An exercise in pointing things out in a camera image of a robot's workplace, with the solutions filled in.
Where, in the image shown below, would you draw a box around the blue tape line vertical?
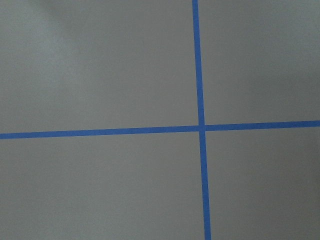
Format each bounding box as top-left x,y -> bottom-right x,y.
192,0 -> 212,240

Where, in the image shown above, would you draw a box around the blue tape line horizontal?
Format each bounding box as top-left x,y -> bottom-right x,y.
0,120 -> 320,140

